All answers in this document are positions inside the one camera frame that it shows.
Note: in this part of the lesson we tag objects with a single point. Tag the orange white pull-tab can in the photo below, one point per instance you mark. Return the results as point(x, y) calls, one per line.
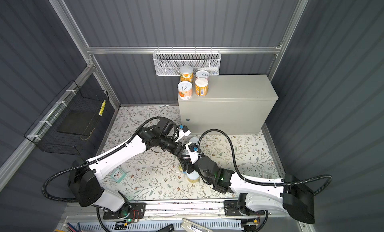
point(185, 90)

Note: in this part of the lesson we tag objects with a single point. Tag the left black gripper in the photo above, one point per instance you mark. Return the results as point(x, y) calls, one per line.
point(178, 152)

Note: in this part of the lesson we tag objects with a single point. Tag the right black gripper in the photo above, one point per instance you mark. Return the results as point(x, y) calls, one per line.
point(187, 163)

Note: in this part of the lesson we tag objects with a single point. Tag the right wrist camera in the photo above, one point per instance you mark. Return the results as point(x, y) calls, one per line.
point(194, 152)

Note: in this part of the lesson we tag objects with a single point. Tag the beige metal cabinet box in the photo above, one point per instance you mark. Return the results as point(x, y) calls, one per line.
point(235, 104)

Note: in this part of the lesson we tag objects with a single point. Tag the black wire mesh basket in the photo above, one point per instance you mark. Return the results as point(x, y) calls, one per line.
point(71, 126)

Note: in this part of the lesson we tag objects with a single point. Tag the white wire mesh basket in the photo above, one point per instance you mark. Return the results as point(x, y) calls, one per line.
point(169, 64)

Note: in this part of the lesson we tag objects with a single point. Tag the light blue pull-tab can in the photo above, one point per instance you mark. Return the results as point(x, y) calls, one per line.
point(194, 140)

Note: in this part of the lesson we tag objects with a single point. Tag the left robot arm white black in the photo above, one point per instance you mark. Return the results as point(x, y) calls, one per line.
point(85, 183)

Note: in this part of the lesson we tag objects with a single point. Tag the small teal clock card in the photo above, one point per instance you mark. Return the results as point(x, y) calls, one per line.
point(118, 175)

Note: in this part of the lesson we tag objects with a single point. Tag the yellow tag on basket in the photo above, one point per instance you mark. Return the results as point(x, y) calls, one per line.
point(102, 108)

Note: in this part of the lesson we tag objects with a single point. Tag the green orange peach can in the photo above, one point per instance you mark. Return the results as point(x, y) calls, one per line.
point(186, 73)

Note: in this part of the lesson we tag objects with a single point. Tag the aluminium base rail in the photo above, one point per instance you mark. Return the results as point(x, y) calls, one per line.
point(195, 209)

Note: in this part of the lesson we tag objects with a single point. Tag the brown can white lid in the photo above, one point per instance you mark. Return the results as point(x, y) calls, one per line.
point(201, 87)

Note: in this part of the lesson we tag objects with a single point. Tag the yellow pull-tab can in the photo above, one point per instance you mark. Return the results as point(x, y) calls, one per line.
point(193, 177)

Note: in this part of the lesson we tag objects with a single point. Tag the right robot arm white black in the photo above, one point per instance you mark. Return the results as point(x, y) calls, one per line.
point(290, 195)

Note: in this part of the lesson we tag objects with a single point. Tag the pink can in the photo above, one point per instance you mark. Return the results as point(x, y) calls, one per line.
point(202, 74)

